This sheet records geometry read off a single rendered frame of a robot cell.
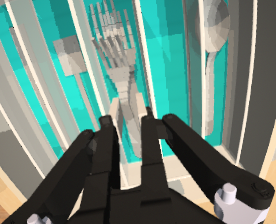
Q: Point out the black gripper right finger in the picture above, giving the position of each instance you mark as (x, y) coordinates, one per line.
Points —
(239, 197)

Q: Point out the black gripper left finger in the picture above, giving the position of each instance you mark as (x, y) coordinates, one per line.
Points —
(54, 199)

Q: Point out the silver fork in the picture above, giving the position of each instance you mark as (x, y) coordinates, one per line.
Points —
(120, 76)
(104, 29)
(130, 53)

